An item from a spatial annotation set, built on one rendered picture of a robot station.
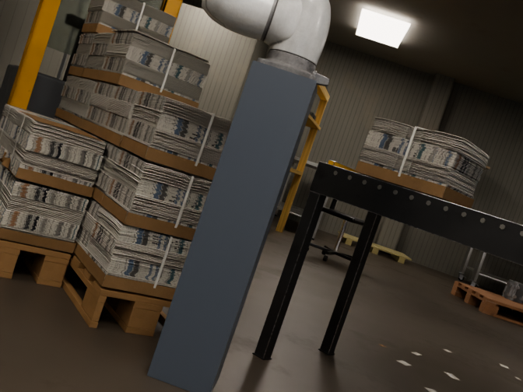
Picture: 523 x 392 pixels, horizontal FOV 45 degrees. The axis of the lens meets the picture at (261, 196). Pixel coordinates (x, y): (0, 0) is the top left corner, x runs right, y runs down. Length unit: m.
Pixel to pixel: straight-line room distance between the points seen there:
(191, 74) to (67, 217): 0.82
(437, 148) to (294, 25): 0.75
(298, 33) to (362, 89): 8.54
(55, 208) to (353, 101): 8.25
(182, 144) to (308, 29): 0.61
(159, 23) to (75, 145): 1.10
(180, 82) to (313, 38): 1.00
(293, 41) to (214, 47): 7.51
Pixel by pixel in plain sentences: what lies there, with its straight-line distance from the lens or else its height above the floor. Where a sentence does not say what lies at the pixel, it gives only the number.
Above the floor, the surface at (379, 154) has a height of 0.90.
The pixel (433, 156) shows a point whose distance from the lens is 2.38.
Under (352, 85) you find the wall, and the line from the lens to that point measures 10.48.
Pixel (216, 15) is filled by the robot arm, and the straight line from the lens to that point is 1.98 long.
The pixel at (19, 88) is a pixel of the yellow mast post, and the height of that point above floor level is 0.68.
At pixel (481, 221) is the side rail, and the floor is 0.77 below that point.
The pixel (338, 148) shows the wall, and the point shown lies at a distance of 10.36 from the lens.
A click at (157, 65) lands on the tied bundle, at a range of 2.79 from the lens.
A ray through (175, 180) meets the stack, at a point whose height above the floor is 0.57.
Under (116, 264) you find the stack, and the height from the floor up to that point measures 0.23.
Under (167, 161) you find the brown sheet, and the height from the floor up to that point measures 0.62.
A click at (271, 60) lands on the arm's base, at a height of 1.02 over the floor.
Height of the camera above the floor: 0.72
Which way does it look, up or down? 3 degrees down
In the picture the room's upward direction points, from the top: 19 degrees clockwise
